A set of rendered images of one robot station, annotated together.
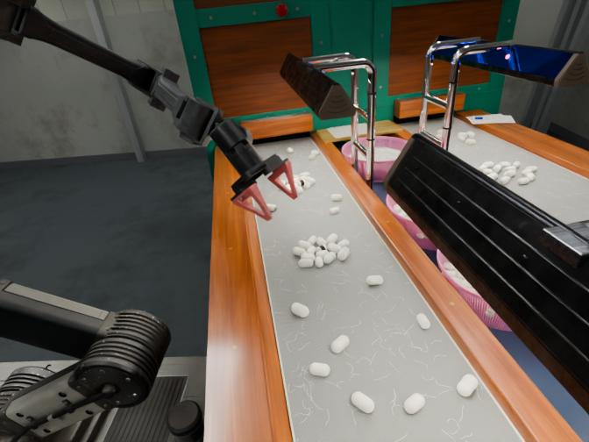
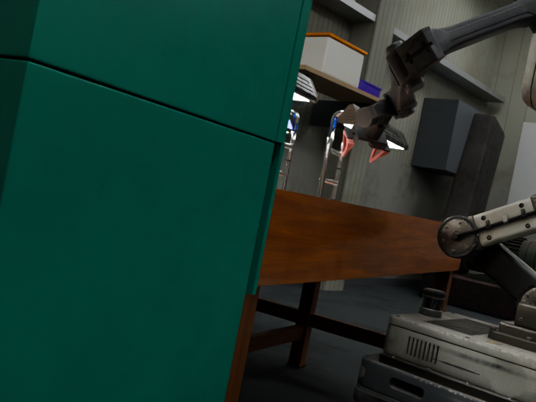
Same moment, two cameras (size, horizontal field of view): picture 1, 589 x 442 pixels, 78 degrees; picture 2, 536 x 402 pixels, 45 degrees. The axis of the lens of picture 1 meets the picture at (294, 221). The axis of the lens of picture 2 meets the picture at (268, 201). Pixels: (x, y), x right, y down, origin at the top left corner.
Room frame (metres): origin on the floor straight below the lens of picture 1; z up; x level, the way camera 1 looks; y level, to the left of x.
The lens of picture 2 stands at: (2.42, 0.98, 0.76)
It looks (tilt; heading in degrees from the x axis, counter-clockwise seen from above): 1 degrees down; 215
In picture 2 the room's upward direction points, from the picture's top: 11 degrees clockwise
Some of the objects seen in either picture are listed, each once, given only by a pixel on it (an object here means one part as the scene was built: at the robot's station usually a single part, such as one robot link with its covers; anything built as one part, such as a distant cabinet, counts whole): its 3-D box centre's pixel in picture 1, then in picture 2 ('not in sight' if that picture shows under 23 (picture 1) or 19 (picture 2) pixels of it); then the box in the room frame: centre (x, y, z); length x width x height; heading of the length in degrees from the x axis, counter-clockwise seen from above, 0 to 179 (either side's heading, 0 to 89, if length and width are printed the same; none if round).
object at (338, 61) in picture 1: (337, 135); not in sight; (1.09, -0.16, 0.90); 0.20 x 0.19 x 0.45; 7
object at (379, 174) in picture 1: (377, 160); not in sight; (1.29, -0.34, 0.72); 0.27 x 0.27 x 0.10
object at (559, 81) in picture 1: (491, 54); not in sight; (1.15, -0.63, 1.08); 0.62 x 0.08 x 0.07; 7
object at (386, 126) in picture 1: (358, 131); not in sight; (1.51, -0.31, 0.77); 0.33 x 0.15 x 0.01; 97
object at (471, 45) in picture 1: (457, 117); not in sight; (1.14, -0.56, 0.90); 0.20 x 0.19 x 0.45; 7
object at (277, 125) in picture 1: (276, 125); not in sight; (1.52, 0.03, 0.83); 0.30 x 0.06 x 0.07; 97
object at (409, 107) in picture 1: (429, 104); not in sight; (1.60, -0.64, 0.83); 0.30 x 0.06 x 0.07; 97
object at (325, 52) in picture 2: not in sight; (323, 61); (-1.60, -1.63, 1.76); 0.49 x 0.41 x 0.28; 175
